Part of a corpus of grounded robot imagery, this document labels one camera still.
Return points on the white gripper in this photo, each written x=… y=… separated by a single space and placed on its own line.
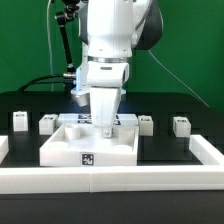
x=104 y=103

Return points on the white square tabletop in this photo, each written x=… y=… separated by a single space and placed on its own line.
x=83 y=145

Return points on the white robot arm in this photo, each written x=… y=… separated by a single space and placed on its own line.
x=111 y=30

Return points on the white U-shaped obstacle fence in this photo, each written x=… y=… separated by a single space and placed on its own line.
x=207 y=175

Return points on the white marker base plate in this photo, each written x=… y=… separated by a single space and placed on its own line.
x=120 y=119

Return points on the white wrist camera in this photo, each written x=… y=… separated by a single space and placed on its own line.
x=108 y=75

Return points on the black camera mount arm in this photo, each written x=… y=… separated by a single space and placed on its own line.
x=62 y=18

